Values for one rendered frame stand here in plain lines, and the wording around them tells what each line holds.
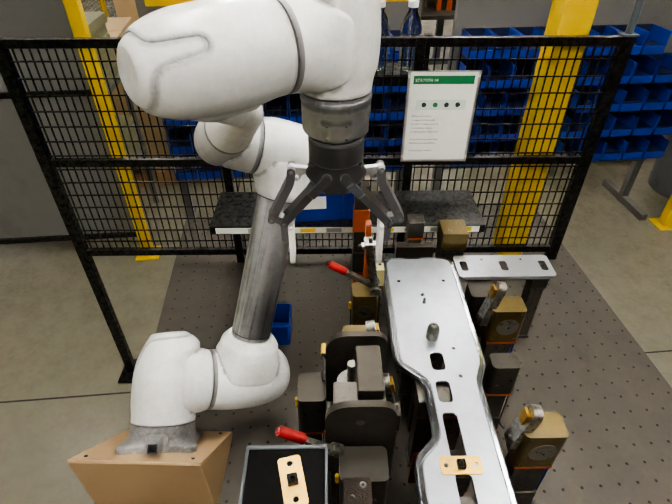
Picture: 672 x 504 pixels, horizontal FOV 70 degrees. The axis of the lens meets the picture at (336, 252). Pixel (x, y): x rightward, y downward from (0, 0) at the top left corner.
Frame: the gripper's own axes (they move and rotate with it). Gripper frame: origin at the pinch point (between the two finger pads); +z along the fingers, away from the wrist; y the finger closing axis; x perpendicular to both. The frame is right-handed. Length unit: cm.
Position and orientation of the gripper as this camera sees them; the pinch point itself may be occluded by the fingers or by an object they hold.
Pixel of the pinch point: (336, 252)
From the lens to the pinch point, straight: 76.7
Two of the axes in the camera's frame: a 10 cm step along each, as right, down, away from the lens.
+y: 10.0, -0.1, 0.1
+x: -0.2, -6.2, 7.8
